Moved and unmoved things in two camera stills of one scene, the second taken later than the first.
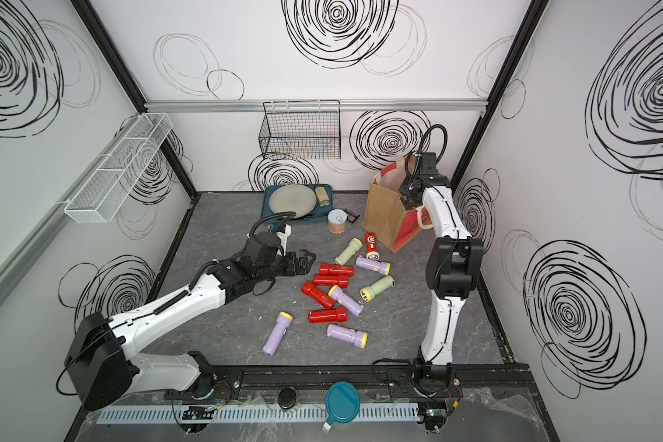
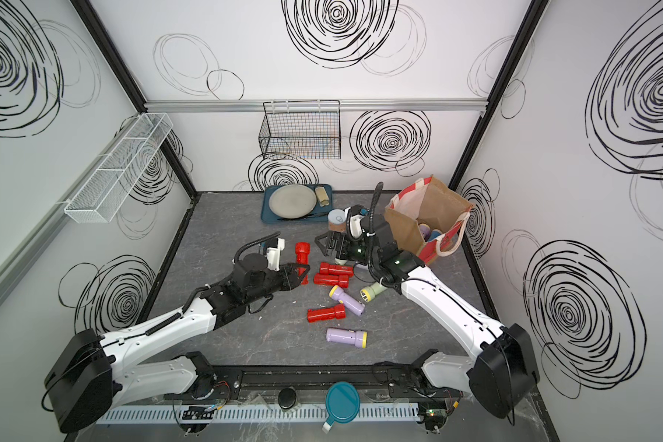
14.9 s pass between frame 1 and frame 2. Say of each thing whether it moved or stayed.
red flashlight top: stayed
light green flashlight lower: stayed
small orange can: stayed
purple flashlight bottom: stayed
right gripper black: moved
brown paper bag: moved
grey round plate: stayed
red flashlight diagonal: moved
